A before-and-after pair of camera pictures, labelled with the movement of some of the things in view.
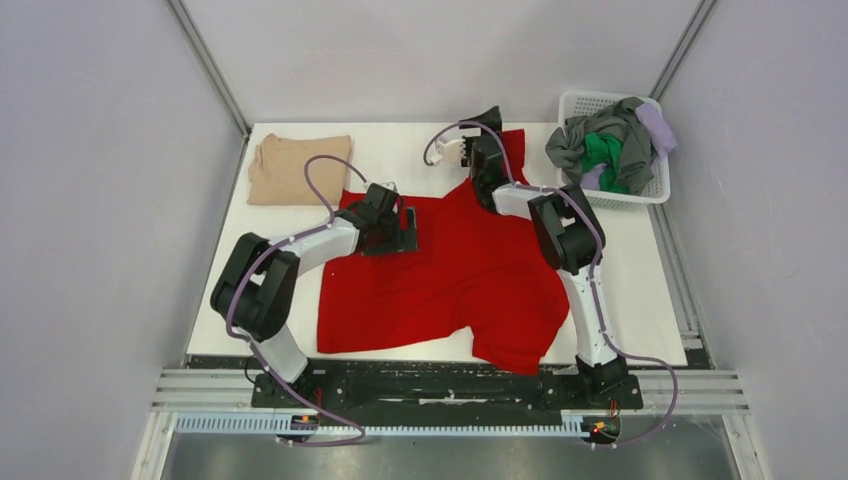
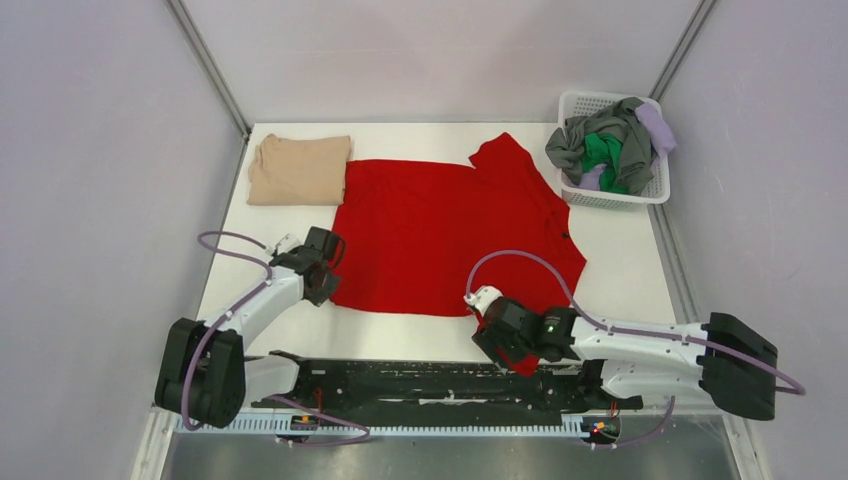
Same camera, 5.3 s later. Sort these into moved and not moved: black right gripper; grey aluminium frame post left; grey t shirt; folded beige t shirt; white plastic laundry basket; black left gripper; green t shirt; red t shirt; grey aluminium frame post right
Moved: black left gripper; black right gripper; red t shirt
Not moved: folded beige t shirt; green t shirt; grey aluminium frame post left; grey aluminium frame post right; grey t shirt; white plastic laundry basket
